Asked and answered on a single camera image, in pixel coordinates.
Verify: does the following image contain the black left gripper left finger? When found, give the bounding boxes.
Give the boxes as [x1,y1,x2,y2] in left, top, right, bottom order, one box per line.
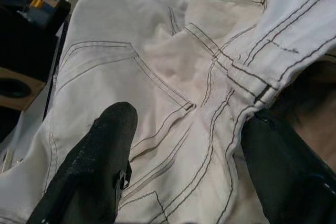
[27,100,139,224]

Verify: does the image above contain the white jeans with dark stitching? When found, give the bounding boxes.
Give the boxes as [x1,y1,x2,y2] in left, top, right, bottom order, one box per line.
[0,0,336,224]

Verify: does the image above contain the large plain cardboard box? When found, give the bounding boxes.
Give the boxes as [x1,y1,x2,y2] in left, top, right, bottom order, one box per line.
[0,66,48,112]

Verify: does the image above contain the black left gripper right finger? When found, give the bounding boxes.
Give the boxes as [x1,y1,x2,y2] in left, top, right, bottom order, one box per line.
[240,109,336,224]

